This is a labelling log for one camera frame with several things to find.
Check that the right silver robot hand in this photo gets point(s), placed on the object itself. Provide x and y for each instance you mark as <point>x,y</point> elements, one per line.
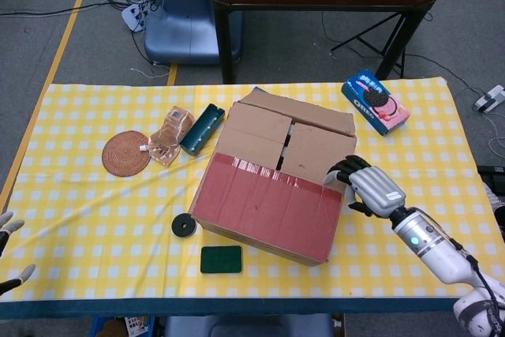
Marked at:
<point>375,191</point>

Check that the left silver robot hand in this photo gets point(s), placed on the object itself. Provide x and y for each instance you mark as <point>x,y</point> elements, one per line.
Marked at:
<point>12,222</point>

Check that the red cardboard box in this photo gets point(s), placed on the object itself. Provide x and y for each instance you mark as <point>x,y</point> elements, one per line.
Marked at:
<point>268,210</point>

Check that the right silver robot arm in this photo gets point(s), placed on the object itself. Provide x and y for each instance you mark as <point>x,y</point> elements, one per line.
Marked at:
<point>442,258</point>

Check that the blue Oreo cookie box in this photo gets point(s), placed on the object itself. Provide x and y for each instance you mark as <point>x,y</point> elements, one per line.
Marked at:
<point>371,104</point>

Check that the yellow checkered tablecloth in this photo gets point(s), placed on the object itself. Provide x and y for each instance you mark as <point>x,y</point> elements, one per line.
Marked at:
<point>98,234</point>

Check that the flat black device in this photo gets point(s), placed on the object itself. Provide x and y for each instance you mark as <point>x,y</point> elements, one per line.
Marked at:
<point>491,169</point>

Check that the round woven rattan coaster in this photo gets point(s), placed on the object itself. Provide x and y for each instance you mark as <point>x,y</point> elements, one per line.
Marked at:
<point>124,153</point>

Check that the white power strip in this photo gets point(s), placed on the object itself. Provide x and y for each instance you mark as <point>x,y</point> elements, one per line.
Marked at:
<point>134,17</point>
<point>489,98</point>

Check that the green scouring sponge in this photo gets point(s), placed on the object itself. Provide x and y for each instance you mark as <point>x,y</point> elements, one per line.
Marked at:
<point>221,260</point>

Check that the black round disc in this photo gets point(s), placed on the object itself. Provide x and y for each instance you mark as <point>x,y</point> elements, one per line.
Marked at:
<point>183,225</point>

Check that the dark teal oblong case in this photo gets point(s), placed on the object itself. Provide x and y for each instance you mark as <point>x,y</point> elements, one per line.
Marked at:
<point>202,129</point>

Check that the blue grey padded seat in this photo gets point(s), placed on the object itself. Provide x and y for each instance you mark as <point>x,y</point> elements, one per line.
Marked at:
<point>248,327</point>

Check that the blue grey machine pedestal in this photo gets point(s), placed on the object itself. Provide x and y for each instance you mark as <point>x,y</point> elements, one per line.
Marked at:
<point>181,29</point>

